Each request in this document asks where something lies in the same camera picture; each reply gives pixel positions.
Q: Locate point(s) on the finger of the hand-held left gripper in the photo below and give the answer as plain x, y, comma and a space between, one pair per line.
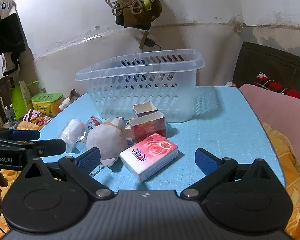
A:
25, 134
50, 146

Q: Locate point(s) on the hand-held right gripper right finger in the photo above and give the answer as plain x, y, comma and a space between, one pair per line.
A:
205, 161

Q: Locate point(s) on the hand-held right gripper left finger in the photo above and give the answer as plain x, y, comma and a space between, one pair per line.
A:
90, 160

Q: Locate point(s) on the white plastic roll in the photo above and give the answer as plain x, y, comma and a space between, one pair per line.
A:
71, 132

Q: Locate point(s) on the grey plush toy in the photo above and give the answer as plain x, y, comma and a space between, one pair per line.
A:
105, 140

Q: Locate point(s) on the plastic bottle red label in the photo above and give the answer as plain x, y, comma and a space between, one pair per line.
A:
90, 126

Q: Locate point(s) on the pink rose tissue pack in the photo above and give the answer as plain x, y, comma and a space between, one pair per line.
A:
150, 157

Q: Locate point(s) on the red carton box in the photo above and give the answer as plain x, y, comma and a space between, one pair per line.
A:
147, 130

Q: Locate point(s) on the purple white carton box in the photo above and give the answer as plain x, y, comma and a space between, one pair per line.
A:
142, 108

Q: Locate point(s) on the clear plastic basket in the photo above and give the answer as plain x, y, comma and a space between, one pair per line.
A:
140, 97

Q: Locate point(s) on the pink floral blanket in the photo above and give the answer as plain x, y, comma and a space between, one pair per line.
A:
32, 118

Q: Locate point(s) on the orange floral blanket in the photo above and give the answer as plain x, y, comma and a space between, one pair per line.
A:
11, 173

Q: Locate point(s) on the green paper bag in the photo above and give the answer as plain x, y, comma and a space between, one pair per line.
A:
16, 101

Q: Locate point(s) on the green lidded container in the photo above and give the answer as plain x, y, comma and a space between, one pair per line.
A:
46, 102

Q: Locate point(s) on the white blue snack packet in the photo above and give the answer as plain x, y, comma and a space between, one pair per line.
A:
65, 103

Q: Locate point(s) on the yellow patterned blanket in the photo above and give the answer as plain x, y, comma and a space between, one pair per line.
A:
290, 180

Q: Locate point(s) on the pink pillow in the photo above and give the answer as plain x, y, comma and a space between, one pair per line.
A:
277, 110

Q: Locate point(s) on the black hanging garment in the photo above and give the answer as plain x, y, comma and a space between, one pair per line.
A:
5, 37

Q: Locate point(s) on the red plaid cloth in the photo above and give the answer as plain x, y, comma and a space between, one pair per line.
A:
272, 85

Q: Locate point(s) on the dark wooden headboard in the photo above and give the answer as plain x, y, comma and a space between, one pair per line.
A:
265, 62

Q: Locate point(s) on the black charger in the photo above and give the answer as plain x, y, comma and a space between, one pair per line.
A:
150, 42

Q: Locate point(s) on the brown hanging bag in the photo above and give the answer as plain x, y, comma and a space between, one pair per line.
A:
140, 17

